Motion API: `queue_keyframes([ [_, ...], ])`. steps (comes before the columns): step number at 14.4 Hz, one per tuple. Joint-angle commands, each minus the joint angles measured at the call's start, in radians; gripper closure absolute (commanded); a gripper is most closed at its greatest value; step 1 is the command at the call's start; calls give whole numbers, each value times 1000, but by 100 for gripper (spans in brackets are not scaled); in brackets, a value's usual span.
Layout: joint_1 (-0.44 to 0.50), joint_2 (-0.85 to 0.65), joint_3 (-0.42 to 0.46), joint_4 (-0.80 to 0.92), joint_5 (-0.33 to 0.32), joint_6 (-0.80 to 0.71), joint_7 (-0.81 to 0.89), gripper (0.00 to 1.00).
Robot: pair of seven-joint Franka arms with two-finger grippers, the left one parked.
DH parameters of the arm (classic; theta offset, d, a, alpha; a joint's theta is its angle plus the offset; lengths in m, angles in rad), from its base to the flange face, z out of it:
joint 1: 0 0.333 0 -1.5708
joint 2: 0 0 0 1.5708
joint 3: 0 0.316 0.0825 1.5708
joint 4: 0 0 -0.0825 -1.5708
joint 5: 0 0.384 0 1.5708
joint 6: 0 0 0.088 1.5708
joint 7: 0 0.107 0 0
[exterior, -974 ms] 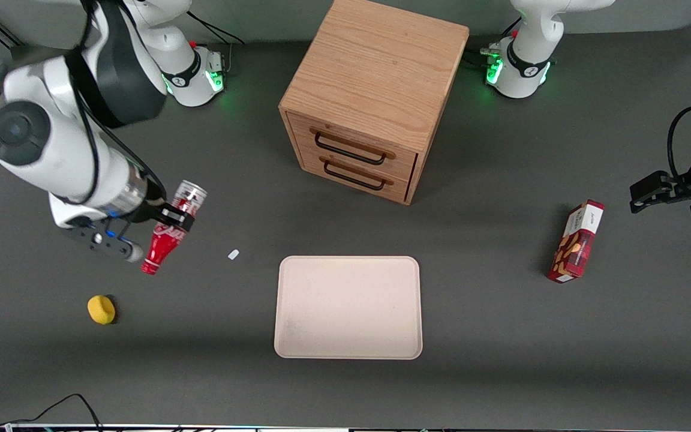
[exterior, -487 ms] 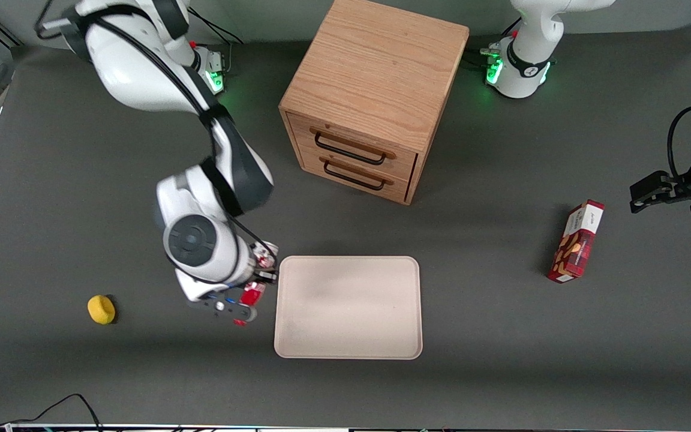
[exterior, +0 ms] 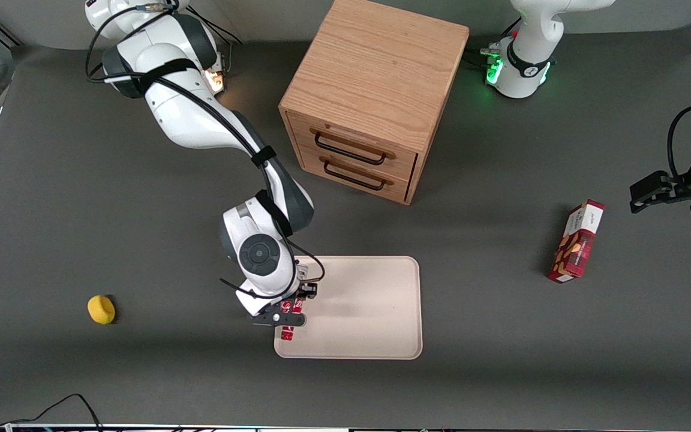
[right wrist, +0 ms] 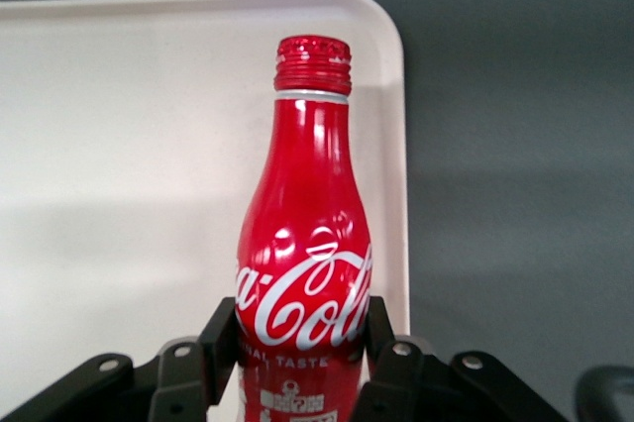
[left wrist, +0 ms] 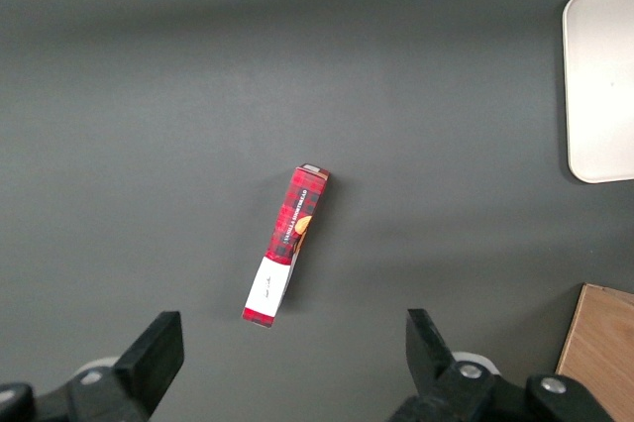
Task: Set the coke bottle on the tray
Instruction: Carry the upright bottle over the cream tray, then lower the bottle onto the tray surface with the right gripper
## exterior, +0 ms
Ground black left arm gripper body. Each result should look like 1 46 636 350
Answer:
672 170 691 203

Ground small red can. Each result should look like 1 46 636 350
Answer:
279 299 305 342

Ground beige plastic tray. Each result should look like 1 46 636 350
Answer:
274 256 423 361

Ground red cookie box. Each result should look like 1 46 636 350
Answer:
547 199 606 284

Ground wooden drawer front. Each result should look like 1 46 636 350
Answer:
287 110 419 182
296 146 413 203

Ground yellow lemon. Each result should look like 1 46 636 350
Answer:
87 295 116 326

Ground wooden drawer cabinet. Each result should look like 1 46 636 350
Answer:
278 0 471 206

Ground black metal drawer handle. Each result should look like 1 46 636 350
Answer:
323 158 394 192
314 131 396 166

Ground black cable on table edge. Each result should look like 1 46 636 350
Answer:
0 393 104 432

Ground cables at left arm base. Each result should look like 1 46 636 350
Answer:
464 18 523 68

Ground cables at arm base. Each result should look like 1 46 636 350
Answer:
187 5 244 73
464 18 523 68

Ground cables at right arm base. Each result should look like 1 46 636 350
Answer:
187 5 244 73

